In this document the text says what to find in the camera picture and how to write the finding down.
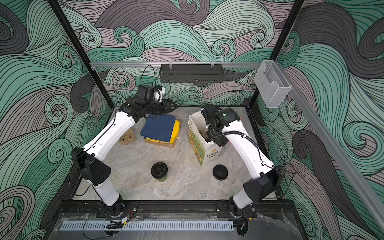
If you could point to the clear acrylic wall holder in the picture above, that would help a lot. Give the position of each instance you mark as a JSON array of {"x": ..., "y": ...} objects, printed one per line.
[{"x": 272, "y": 83}]

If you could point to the white slotted cable duct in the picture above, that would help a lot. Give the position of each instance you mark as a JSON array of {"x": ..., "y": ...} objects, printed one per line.
[{"x": 149, "y": 226}]

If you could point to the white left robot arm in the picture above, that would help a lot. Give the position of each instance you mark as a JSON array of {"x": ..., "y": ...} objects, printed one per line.
[{"x": 89, "y": 160}]

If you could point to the brown pulp cup carrier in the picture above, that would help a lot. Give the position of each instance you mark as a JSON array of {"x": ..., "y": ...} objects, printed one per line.
[{"x": 127, "y": 138}]

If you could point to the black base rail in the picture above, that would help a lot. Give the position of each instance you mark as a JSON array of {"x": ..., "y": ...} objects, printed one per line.
[{"x": 135, "y": 208}]

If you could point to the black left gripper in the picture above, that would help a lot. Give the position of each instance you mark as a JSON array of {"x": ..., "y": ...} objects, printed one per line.
[{"x": 167, "y": 107}]

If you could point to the stack of black lids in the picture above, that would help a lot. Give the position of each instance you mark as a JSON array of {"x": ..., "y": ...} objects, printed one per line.
[{"x": 220, "y": 172}]

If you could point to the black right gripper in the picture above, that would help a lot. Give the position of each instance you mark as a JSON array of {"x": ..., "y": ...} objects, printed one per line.
[{"x": 210, "y": 133}]

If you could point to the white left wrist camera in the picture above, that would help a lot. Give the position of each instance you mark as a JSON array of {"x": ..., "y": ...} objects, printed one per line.
[{"x": 159, "y": 92}]

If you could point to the black wall shelf tray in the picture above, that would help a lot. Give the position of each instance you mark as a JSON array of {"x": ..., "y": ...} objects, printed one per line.
[{"x": 187, "y": 73}]

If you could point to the white paper takeout bag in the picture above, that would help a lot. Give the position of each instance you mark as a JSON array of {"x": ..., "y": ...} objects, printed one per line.
[{"x": 205, "y": 150}]

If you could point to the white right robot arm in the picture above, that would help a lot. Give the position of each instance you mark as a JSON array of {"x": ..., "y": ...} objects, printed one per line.
[{"x": 266, "y": 176}]

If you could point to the navy blue napkin stack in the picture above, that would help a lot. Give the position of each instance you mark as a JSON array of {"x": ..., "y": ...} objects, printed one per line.
[{"x": 159, "y": 128}]

